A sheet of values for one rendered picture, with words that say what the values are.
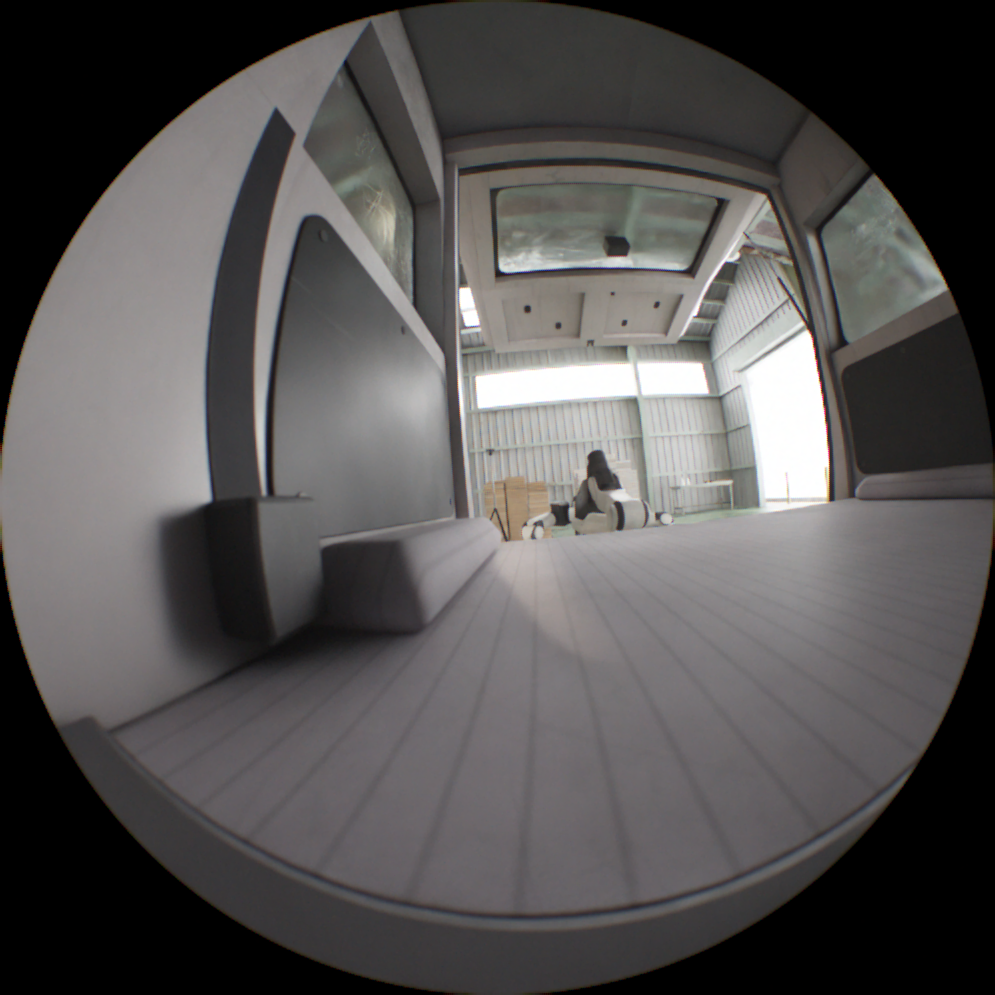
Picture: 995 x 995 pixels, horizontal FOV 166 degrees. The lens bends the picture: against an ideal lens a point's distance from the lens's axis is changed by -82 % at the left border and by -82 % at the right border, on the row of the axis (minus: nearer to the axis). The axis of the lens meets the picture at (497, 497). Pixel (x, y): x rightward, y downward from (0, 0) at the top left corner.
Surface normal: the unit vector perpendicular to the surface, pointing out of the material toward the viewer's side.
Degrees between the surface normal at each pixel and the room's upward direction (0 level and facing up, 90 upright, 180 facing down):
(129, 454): 90
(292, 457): 90
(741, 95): 178
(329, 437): 90
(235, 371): 90
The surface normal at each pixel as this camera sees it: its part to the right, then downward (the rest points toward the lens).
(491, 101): 0.13, 0.99
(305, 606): 0.99, -0.09
